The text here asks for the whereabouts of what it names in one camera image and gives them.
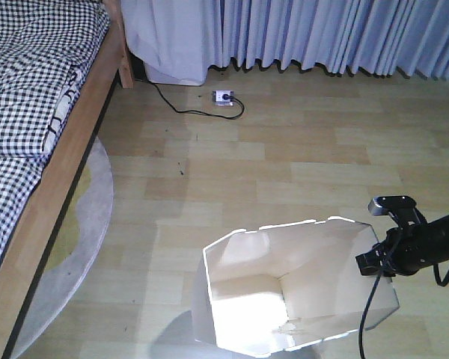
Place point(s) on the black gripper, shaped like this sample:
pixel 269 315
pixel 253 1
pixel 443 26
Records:
pixel 397 254

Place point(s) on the black white checkered bedding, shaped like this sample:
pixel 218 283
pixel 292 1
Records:
pixel 46 51

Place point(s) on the grey pleated curtain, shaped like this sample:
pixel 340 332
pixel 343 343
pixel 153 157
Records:
pixel 379 37

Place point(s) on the wooden bed frame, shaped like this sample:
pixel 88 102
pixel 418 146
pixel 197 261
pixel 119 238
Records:
pixel 28 249

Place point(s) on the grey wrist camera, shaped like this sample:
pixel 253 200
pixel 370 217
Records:
pixel 383 205

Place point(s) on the white plastic trash bin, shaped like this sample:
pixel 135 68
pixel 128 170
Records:
pixel 287 286

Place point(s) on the grey round rug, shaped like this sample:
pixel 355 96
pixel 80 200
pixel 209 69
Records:
pixel 77 243

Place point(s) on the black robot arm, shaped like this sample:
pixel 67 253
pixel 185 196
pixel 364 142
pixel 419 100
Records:
pixel 436 232

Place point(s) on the white cloth covered object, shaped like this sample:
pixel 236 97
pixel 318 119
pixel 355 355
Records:
pixel 174 39

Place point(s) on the floor power socket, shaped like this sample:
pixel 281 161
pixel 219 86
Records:
pixel 222 97

